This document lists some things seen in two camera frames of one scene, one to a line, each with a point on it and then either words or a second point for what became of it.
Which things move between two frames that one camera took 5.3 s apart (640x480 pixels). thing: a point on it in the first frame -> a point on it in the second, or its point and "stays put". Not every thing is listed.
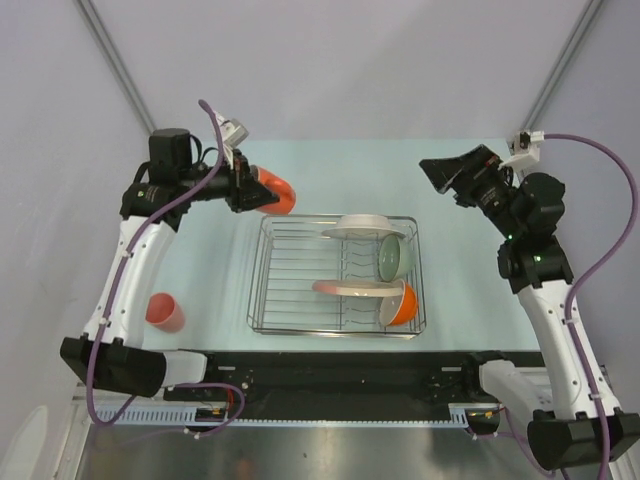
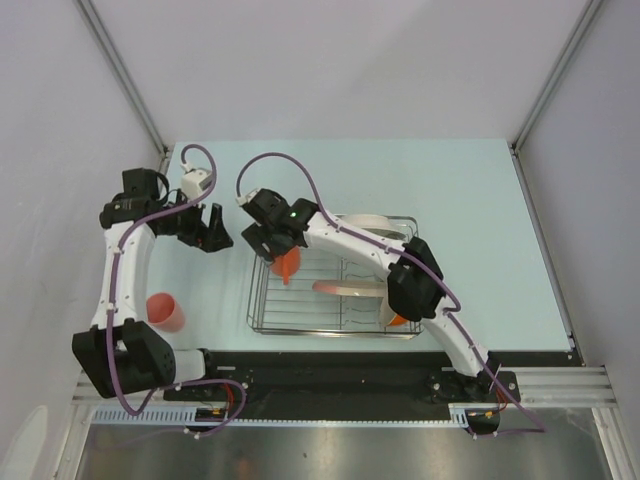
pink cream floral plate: x=366 y=288 stays put
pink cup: x=163 y=312 stays put
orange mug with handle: x=282 y=191 -> x=287 y=264
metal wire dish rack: x=354 y=275 stays put
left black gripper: x=245 y=193 -> x=210 y=238
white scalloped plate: x=363 y=226 stays put
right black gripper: x=447 y=172 -> x=257 y=236
